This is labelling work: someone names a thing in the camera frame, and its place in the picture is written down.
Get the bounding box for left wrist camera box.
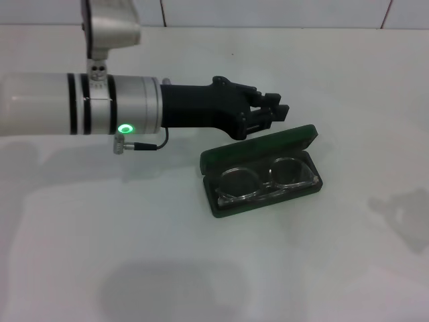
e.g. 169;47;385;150
80;0;141;81

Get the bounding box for clear plastic glasses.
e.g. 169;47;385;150
215;156;319;206

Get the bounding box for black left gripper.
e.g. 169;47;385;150
160;75;290;140

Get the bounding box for left gripper grey cable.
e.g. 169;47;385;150
112;129;169;155

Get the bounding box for green glasses case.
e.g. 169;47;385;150
200;123;324;219

